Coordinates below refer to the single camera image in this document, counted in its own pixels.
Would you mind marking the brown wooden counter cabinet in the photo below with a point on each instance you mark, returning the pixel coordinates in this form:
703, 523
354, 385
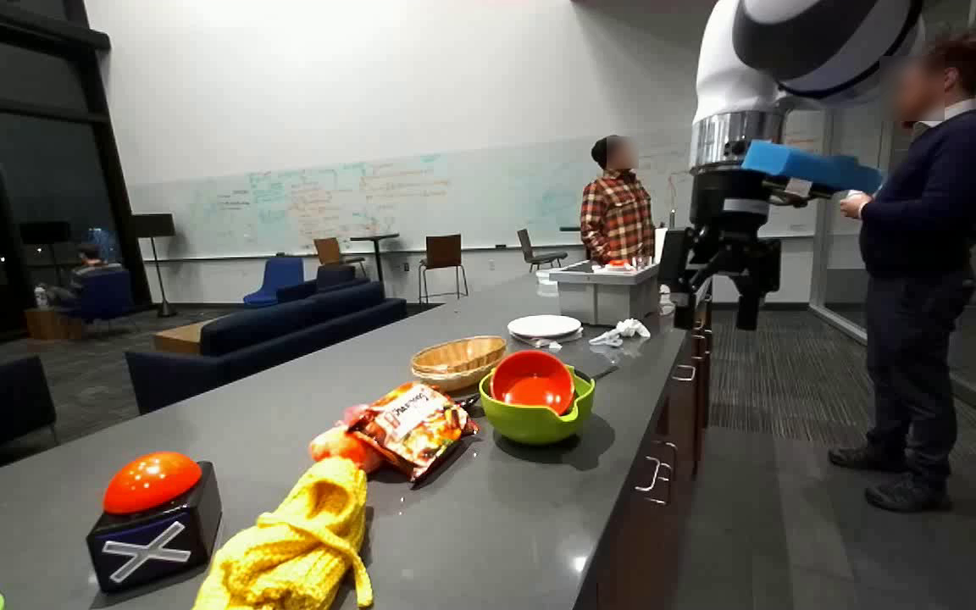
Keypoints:
652, 495

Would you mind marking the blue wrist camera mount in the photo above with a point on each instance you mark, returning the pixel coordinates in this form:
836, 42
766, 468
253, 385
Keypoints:
813, 168

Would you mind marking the orange fruit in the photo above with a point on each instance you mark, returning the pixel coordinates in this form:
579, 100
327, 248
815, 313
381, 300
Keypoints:
344, 449

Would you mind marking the brown chair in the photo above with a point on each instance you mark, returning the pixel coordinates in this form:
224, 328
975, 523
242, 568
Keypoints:
443, 260

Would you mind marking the red bowl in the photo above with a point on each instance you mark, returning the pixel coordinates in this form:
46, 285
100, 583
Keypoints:
535, 379

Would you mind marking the green bowl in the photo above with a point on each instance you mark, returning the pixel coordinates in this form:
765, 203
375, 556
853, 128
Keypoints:
536, 425

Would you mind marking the person in plaid shirt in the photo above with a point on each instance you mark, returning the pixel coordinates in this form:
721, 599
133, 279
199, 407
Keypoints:
616, 215

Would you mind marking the dark blue sofa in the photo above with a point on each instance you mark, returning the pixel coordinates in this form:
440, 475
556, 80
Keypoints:
273, 341

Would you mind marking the white plate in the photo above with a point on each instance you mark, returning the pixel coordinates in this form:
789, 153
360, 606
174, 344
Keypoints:
545, 328

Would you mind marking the wall whiteboard with writing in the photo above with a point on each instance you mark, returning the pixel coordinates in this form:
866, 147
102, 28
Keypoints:
399, 197

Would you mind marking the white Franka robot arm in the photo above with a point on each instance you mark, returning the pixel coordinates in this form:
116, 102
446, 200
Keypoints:
737, 70

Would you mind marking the tall round table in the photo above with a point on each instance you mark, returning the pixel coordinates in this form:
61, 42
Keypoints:
375, 255

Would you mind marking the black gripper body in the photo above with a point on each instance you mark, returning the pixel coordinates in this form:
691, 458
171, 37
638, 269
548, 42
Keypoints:
730, 207

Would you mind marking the white crumpled cloth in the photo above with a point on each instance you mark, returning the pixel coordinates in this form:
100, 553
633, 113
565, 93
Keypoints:
623, 336

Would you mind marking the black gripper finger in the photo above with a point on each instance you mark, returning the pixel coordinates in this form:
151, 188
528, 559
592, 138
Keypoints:
679, 272
756, 295

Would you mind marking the person in navy sweater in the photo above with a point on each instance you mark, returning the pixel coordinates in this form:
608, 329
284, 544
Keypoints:
915, 260

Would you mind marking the orange snack bag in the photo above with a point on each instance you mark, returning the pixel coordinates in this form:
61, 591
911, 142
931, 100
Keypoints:
416, 429

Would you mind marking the black window frame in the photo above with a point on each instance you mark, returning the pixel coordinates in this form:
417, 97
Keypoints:
14, 113

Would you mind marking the blue chair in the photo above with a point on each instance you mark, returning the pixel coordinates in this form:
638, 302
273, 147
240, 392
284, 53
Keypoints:
276, 279

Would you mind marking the woven wicker basket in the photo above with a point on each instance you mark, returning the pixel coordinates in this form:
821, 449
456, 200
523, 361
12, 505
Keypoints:
456, 361

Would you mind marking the low wooden coffee table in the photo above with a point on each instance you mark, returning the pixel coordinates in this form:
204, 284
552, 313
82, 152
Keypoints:
183, 336

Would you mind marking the red dome buzzer black box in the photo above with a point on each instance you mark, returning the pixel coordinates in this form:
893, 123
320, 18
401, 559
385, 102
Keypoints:
153, 513

